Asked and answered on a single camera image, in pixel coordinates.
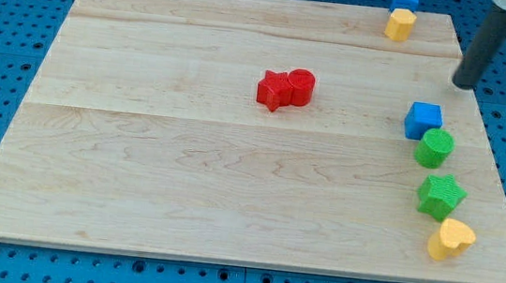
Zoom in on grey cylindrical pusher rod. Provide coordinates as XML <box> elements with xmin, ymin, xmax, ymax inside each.
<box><xmin>452</xmin><ymin>0</ymin><xmax>506</xmax><ymax>90</ymax></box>

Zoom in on yellow hexagon block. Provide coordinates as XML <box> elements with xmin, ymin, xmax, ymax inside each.
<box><xmin>384</xmin><ymin>7</ymin><xmax>417</xmax><ymax>42</ymax></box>

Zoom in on blue triangle block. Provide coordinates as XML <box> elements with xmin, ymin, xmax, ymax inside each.
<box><xmin>388</xmin><ymin>0</ymin><xmax>420</xmax><ymax>12</ymax></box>

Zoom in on green cylinder block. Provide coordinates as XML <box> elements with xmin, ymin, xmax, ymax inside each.
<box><xmin>414</xmin><ymin>127</ymin><xmax>455</xmax><ymax>169</ymax></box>

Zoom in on green star block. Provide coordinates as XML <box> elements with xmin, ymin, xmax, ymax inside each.
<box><xmin>416</xmin><ymin>174</ymin><xmax>468</xmax><ymax>222</ymax></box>

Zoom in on wooden board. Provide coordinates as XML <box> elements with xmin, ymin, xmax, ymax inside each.
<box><xmin>0</xmin><ymin>0</ymin><xmax>506</xmax><ymax>283</ymax></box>

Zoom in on red star block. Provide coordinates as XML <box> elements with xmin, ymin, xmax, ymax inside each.
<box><xmin>257</xmin><ymin>70</ymin><xmax>292</xmax><ymax>112</ymax></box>

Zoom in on red cylinder block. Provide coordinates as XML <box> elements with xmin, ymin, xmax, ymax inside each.
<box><xmin>287</xmin><ymin>68</ymin><xmax>316</xmax><ymax>107</ymax></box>

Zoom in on yellow heart block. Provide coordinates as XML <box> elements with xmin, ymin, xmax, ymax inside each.
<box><xmin>426</xmin><ymin>217</ymin><xmax>477</xmax><ymax>261</ymax></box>

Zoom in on blue cube block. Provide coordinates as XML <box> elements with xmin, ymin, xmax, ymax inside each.
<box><xmin>404</xmin><ymin>101</ymin><xmax>443</xmax><ymax>140</ymax></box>

